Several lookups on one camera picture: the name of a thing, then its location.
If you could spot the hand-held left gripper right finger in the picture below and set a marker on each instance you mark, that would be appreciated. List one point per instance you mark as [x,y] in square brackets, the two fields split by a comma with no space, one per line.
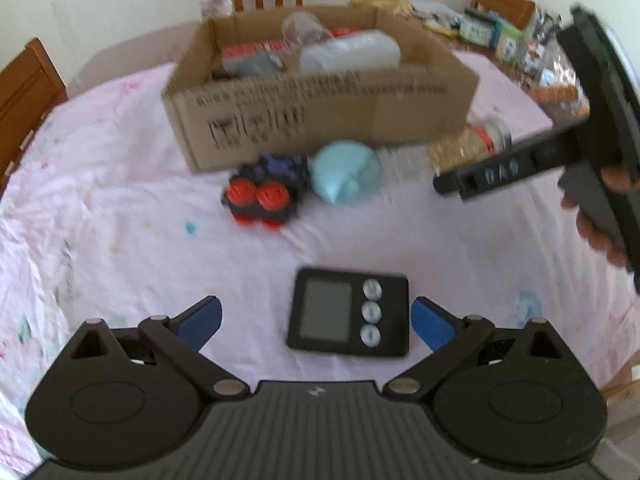
[432,322]

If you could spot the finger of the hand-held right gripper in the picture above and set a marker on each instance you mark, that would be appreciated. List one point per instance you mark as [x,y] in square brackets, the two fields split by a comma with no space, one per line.
[505,170]

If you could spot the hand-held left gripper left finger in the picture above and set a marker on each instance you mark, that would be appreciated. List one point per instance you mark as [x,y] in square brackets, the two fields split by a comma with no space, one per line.
[200,320]

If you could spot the small clear bottle yellow contents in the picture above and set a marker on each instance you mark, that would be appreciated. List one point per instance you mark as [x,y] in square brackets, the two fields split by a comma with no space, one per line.
[460,147]

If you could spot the black digital timer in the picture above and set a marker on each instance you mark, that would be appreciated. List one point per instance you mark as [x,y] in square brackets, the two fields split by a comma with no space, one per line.
[325,312]

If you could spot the cardboard box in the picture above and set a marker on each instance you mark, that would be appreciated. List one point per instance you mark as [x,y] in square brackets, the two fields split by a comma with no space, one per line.
[325,110]

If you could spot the white box green label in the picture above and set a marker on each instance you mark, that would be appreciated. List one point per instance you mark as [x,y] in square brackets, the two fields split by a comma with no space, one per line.
[350,52]

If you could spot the clear plastic cup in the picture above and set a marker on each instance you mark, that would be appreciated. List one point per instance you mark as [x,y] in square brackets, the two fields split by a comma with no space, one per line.
[305,32]

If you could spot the grey toy elephant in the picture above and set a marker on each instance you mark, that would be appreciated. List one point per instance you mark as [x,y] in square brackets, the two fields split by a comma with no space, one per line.
[252,66]

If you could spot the red toy train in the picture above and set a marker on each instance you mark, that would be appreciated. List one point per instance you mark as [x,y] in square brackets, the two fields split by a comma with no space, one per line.
[250,49]

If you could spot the person's right hand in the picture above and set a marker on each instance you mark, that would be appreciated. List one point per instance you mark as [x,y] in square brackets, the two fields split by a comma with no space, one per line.
[592,240]

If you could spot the large clear jar black lid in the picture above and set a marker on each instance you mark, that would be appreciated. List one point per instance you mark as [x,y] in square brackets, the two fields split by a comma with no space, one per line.
[555,80]

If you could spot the small green jar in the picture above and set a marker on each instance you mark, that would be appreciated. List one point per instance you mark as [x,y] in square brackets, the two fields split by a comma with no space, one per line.
[512,45]

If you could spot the pink floral tablecloth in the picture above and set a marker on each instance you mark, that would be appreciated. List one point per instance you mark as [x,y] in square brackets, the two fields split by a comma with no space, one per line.
[125,210]

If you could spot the glass jar dark lid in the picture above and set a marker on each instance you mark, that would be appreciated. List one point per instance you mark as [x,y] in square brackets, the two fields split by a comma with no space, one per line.
[479,27]

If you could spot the dark blue toy train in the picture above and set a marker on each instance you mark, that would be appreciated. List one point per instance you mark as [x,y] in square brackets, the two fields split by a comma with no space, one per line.
[265,190]

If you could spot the light blue egg-shaped case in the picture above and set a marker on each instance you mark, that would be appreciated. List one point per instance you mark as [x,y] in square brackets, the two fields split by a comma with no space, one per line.
[345,172]

